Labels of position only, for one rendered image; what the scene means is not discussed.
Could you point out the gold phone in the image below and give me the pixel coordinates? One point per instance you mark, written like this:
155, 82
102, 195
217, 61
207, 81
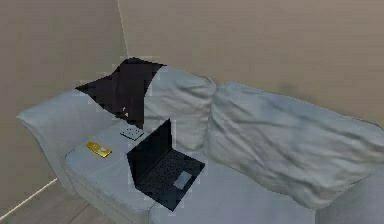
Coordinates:
98, 149

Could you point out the black laptop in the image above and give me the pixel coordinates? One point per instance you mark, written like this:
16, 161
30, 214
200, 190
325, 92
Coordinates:
160, 170

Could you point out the grey sofa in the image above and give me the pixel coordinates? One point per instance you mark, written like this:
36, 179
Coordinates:
266, 140

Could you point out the grey remote control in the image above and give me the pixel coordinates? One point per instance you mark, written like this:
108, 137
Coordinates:
132, 133

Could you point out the black cloth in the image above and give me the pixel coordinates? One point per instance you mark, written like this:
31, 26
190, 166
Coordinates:
126, 86

